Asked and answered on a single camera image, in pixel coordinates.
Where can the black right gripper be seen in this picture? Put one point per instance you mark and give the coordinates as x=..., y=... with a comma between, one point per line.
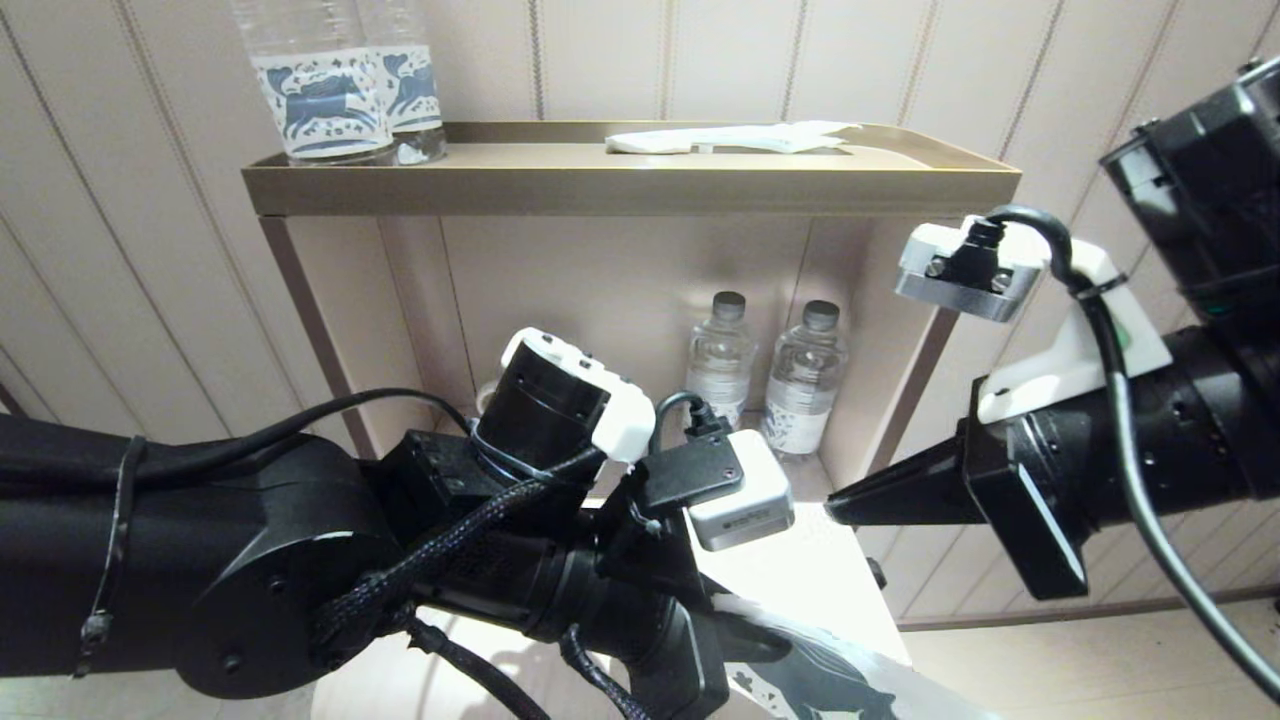
x=1030, y=520

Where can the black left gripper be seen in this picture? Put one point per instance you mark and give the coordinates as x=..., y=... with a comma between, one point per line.
x=660, y=600

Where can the white horse-print paper pouch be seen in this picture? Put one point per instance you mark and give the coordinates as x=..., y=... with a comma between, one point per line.
x=850, y=685

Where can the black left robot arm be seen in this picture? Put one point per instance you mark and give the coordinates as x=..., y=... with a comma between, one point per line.
x=250, y=560

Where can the small clear water bottle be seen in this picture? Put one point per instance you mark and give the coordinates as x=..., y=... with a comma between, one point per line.
x=720, y=360
x=805, y=390

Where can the white plastic sachet wrapper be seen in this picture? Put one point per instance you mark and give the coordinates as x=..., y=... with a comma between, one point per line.
x=740, y=137

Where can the beige brown shelf unit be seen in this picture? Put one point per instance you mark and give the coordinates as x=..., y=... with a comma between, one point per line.
x=600, y=190

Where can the large horse-label water bottle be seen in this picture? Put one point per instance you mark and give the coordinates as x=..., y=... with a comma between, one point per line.
x=415, y=95
x=320, y=100

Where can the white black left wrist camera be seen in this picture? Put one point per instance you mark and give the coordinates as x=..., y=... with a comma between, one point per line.
x=750, y=500

